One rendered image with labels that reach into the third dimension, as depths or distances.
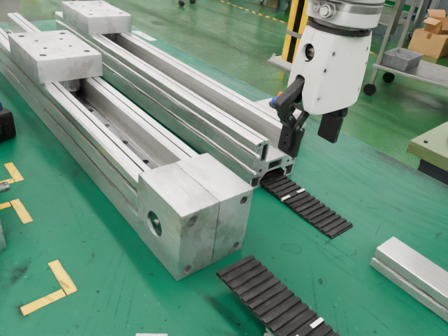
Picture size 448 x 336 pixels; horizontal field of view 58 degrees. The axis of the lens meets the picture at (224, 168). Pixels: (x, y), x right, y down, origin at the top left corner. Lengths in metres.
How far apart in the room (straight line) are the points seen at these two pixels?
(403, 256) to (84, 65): 0.58
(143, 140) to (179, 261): 0.22
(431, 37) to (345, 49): 5.00
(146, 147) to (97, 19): 0.49
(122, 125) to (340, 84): 0.34
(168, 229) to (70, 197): 0.20
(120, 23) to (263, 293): 0.78
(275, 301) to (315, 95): 0.24
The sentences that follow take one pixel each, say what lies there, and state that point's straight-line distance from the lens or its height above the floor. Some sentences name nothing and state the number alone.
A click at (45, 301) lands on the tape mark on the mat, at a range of 0.47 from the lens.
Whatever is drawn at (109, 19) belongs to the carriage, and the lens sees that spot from 1.03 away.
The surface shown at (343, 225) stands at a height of 0.78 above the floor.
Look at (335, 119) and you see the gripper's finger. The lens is 0.59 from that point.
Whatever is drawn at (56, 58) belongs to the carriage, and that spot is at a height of 0.90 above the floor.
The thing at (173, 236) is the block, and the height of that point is 0.84.
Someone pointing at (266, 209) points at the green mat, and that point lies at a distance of 0.59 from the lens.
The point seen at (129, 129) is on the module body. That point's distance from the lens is 0.64.
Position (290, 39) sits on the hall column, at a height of 0.24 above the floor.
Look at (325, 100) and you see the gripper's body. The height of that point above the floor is 0.96.
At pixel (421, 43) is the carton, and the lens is 5.53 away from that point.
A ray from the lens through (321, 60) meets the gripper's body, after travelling 0.48.
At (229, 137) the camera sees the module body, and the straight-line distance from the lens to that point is 0.64.
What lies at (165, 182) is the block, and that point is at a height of 0.87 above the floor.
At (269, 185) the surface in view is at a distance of 0.63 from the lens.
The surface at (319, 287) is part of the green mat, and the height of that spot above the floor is 0.78.
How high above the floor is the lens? 1.13
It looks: 32 degrees down
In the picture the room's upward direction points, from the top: 8 degrees clockwise
